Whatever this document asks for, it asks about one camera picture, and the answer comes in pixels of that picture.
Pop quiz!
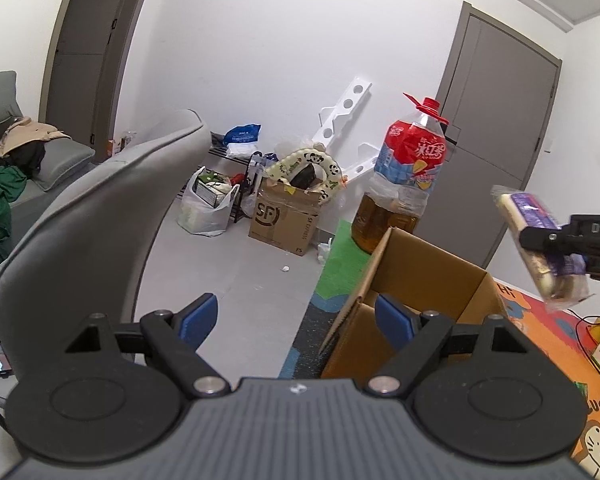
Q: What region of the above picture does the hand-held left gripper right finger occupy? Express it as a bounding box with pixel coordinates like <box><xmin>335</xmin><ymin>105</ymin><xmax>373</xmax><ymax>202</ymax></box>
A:
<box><xmin>362</xmin><ymin>294</ymin><xmax>531</xmax><ymax>396</ymax></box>

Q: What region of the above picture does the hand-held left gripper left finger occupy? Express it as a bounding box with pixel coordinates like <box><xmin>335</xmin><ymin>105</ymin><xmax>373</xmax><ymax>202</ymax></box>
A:
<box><xmin>64</xmin><ymin>292</ymin><xmax>231</xmax><ymax>398</ymax></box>

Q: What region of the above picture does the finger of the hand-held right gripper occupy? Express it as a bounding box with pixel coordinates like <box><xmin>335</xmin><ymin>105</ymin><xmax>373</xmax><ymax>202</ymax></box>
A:
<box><xmin>518</xmin><ymin>226</ymin><xmax>571</xmax><ymax>252</ymax></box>

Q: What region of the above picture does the purple cracker packet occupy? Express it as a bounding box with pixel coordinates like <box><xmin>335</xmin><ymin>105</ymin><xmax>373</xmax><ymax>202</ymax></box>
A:
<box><xmin>490</xmin><ymin>185</ymin><xmax>596</xmax><ymax>311</ymax></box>

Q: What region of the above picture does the colourful cartoon table mat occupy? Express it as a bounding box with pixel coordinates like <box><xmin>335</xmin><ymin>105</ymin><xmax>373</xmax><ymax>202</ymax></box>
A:
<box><xmin>279</xmin><ymin>219</ymin><xmax>600</xmax><ymax>477</ymax></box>

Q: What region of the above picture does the white plastic bag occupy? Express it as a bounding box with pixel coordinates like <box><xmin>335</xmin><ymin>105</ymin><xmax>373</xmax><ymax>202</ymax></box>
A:
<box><xmin>177</xmin><ymin>166</ymin><xmax>241</xmax><ymax>237</ymax></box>

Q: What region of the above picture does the printed cardboard shipping box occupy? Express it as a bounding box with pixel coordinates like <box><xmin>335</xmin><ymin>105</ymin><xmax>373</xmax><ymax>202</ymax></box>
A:
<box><xmin>248</xmin><ymin>177</ymin><xmax>324</xmax><ymax>257</ymax></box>

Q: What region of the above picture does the grey chair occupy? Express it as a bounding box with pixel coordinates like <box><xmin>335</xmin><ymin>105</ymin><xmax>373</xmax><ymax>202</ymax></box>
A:
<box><xmin>0</xmin><ymin>109</ymin><xmax>212</xmax><ymax>411</ymax></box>

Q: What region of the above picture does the large cooking oil bottle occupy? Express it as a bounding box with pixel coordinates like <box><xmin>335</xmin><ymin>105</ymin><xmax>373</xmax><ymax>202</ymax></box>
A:
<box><xmin>351</xmin><ymin>92</ymin><xmax>451</xmax><ymax>256</ymax></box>

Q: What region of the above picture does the white perforated shelf board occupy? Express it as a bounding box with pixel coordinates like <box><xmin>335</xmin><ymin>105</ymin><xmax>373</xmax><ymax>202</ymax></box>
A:
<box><xmin>341</xmin><ymin>142</ymin><xmax>382</xmax><ymax>185</ymax></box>
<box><xmin>310</xmin><ymin>76</ymin><xmax>373</xmax><ymax>153</ymax></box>

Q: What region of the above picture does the black bag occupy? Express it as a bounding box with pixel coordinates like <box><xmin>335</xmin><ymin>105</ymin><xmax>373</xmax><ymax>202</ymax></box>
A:
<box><xmin>290</xmin><ymin>164</ymin><xmax>322</xmax><ymax>192</ymax></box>

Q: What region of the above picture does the black metal shoe rack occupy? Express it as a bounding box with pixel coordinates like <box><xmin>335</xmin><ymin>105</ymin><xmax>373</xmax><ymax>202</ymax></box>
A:
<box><xmin>180</xmin><ymin>132</ymin><xmax>262</xmax><ymax>224</ymax></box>

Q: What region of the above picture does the blue plastic bag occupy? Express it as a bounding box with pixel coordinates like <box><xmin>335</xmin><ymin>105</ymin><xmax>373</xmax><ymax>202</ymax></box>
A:
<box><xmin>223</xmin><ymin>124</ymin><xmax>262</xmax><ymax>146</ymax></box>

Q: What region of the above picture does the small brown carton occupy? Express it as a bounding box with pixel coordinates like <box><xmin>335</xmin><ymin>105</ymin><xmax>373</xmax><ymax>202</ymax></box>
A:
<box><xmin>107</xmin><ymin>132</ymin><xmax>137</xmax><ymax>158</ymax></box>

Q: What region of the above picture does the grey sofa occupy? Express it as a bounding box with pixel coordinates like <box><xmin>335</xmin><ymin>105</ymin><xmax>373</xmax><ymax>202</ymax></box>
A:
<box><xmin>0</xmin><ymin>71</ymin><xmax>97</xmax><ymax>273</ymax></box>

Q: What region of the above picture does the black garment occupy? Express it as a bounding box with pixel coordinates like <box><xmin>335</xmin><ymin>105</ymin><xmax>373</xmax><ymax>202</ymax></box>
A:
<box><xmin>0</xmin><ymin>140</ymin><xmax>46</xmax><ymax>182</ymax></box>

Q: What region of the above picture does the beige garment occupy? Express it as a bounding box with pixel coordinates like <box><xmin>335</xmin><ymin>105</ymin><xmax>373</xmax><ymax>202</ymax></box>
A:
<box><xmin>0</xmin><ymin>116</ymin><xmax>73</xmax><ymax>158</ymax></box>

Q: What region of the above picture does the black cable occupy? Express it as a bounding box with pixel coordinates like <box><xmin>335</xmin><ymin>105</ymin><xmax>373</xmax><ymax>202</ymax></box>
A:
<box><xmin>567</xmin><ymin>307</ymin><xmax>600</xmax><ymax>382</ymax></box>

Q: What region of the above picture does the grey door with handle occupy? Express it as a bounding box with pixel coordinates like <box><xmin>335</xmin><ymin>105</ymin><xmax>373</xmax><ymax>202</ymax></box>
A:
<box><xmin>432</xmin><ymin>1</ymin><xmax>563</xmax><ymax>268</ymax></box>

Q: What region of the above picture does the panda print ring cushion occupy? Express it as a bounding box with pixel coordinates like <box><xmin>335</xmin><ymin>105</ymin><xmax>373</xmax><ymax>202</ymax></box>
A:
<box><xmin>265</xmin><ymin>144</ymin><xmax>349</xmax><ymax>206</ymax></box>

